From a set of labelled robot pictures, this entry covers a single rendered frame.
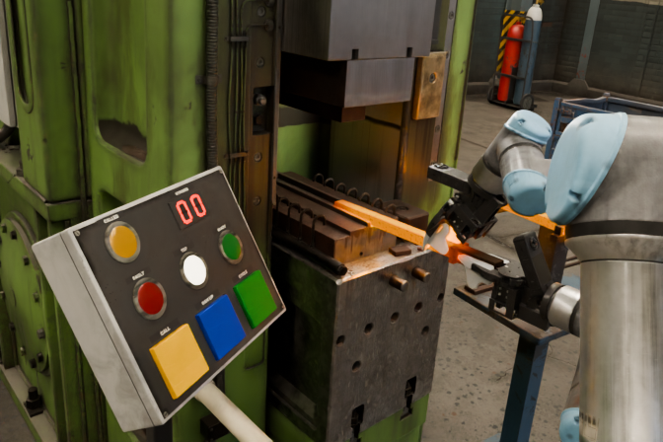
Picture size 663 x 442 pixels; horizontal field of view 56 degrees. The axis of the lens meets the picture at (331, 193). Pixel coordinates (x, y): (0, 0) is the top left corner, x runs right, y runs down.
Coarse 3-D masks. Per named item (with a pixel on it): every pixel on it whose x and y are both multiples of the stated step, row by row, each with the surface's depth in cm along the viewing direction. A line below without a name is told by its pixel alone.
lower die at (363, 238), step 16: (288, 176) 169; (288, 192) 159; (304, 192) 156; (336, 192) 160; (272, 208) 150; (304, 208) 149; (320, 208) 149; (336, 208) 147; (368, 208) 151; (272, 224) 152; (304, 224) 142; (320, 224) 142; (336, 224) 140; (352, 224) 141; (368, 224) 140; (304, 240) 143; (320, 240) 138; (336, 240) 135; (352, 240) 138; (368, 240) 142; (384, 240) 146; (336, 256) 136; (352, 256) 140
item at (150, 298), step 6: (150, 282) 85; (144, 288) 83; (150, 288) 84; (156, 288) 85; (138, 294) 82; (144, 294) 83; (150, 294) 84; (156, 294) 85; (162, 294) 86; (138, 300) 82; (144, 300) 83; (150, 300) 84; (156, 300) 84; (162, 300) 85; (144, 306) 82; (150, 306) 83; (156, 306) 84; (162, 306) 85; (150, 312) 83; (156, 312) 84
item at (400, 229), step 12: (336, 204) 149; (348, 204) 147; (360, 216) 143; (372, 216) 140; (384, 216) 140; (384, 228) 138; (396, 228) 135; (408, 228) 134; (408, 240) 132; (420, 240) 130; (456, 252) 123; (468, 252) 121; (480, 252) 121; (492, 264) 117
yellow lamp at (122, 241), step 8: (112, 232) 82; (120, 232) 83; (128, 232) 84; (112, 240) 82; (120, 240) 83; (128, 240) 84; (112, 248) 81; (120, 248) 82; (128, 248) 83; (120, 256) 82; (128, 256) 83
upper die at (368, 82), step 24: (288, 72) 137; (312, 72) 130; (336, 72) 125; (360, 72) 125; (384, 72) 129; (408, 72) 134; (312, 96) 132; (336, 96) 126; (360, 96) 127; (384, 96) 131; (408, 96) 137
